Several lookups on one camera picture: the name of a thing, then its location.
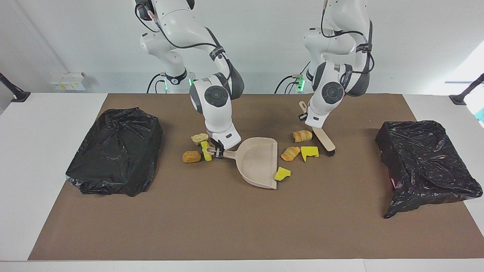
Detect yellow sponge with green layer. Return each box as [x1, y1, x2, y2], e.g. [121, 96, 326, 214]
[200, 141, 214, 162]

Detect brown bread bun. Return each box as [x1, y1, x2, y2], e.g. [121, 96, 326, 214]
[182, 150, 202, 164]

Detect beige hand brush black bristles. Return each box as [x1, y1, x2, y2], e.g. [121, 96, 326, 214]
[299, 100, 336, 157]

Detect beige plastic dustpan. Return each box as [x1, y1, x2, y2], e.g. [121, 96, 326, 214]
[206, 137, 278, 189]

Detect black bag covered bin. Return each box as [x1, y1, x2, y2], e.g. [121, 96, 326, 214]
[65, 107, 164, 198]

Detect black bag over pink bin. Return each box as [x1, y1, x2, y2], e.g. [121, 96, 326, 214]
[375, 120, 484, 219]

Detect large brown table mat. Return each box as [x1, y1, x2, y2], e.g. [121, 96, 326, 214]
[28, 93, 484, 261]

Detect black left base cable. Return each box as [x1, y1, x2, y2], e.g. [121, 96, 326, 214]
[274, 74, 303, 94]

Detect black base cable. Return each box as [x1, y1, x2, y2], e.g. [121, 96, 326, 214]
[147, 73, 167, 94]
[274, 74, 303, 94]

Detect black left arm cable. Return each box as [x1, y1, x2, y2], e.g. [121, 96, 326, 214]
[321, 0, 375, 75]

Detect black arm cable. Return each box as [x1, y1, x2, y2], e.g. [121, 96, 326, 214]
[135, 0, 232, 78]
[321, 0, 375, 75]

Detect black right base cable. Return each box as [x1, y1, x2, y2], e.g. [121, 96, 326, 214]
[147, 73, 167, 94]

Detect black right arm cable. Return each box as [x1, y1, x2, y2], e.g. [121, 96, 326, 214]
[135, 0, 232, 78]

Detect black camera stand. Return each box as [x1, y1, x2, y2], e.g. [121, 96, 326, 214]
[449, 74, 484, 105]
[0, 73, 31, 102]

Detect white wall outlet box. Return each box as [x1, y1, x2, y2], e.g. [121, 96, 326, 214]
[50, 72, 90, 91]

